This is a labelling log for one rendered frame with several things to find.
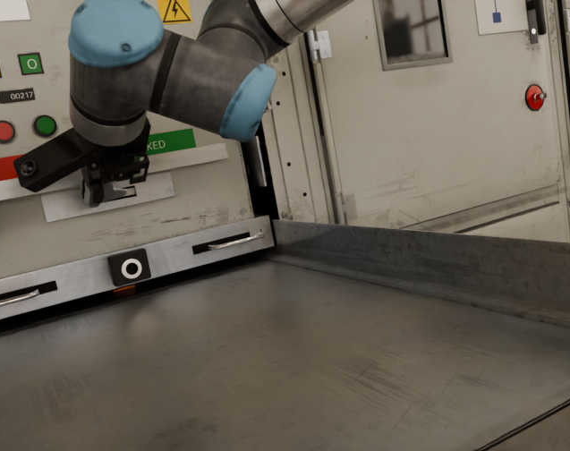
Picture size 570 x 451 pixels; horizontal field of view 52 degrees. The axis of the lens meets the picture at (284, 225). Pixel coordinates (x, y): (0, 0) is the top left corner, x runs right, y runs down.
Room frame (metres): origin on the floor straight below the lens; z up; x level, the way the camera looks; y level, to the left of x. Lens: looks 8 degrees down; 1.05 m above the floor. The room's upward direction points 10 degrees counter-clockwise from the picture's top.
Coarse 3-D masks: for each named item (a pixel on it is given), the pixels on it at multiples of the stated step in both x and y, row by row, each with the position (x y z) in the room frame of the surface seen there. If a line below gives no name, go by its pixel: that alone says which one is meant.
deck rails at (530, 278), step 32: (288, 224) 1.01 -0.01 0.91; (320, 224) 0.91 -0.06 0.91; (288, 256) 1.02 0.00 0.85; (320, 256) 0.92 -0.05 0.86; (352, 256) 0.84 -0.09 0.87; (384, 256) 0.77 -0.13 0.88; (416, 256) 0.71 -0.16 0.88; (448, 256) 0.66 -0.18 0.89; (480, 256) 0.61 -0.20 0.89; (512, 256) 0.57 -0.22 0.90; (544, 256) 0.54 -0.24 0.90; (416, 288) 0.68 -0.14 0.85; (448, 288) 0.65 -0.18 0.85; (480, 288) 0.62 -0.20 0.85; (512, 288) 0.58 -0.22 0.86; (544, 288) 0.54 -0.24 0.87; (544, 320) 0.51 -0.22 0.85
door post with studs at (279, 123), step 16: (272, 64) 1.06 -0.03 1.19; (288, 80) 1.07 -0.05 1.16; (272, 96) 1.05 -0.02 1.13; (288, 96) 1.06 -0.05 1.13; (272, 112) 1.05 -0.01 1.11; (288, 112) 1.06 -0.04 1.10; (272, 128) 1.05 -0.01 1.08; (288, 128) 1.06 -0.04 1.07; (272, 144) 1.05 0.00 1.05; (288, 144) 1.06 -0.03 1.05; (272, 160) 1.04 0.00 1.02; (288, 160) 1.05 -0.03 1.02; (272, 176) 1.04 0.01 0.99; (288, 176) 1.05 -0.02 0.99; (304, 176) 1.07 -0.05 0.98; (288, 192) 1.05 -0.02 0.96; (304, 192) 1.06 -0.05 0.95; (288, 208) 1.05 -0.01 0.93; (304, 208) 1.06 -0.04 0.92
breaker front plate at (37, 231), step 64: (64, 0) 0.95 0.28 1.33; (192, 0) 1.05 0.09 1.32; (0, 64) 0.90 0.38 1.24; (64, 64) 0.94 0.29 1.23; (64, 128) 0.93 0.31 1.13; (192, 128) 1.03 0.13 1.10; (64, 192) 0.92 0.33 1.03; (192, 192) 1.02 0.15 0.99; (0, 256) 0.87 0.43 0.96; (64, 256) 0.91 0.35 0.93
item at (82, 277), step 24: (264, 216) 1.06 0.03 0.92; (168, 240) 0.98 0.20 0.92; (192, 240) 1.00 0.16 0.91; (216, 240) 1.02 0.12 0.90; (264, 240) 1.06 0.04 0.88; (72, 264) 0.91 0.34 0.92; (96, 264) 0.92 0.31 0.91; (168, 264) 0.97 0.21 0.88; (192, 264) 0.99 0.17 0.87; (0, 288) 0.86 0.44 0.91; (24, 288) 0.87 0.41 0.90; (48, 288) 0.89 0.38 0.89; (72, 288) 0.90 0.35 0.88; (96, 288) 0.92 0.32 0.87; (0, 312) 0.85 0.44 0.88; (24, 312) 0.87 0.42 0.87
